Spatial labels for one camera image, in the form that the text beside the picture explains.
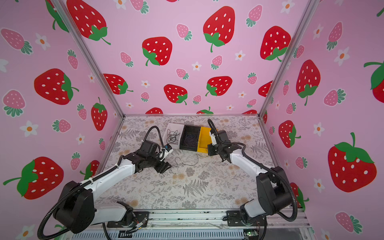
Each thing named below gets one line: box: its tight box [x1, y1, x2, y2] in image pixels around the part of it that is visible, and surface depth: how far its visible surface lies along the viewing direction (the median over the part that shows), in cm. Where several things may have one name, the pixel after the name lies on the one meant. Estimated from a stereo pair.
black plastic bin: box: [179, 124, 201, 152], surface depth 106 cm
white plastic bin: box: [162, 122, 185, 150], surface depth 106 cm
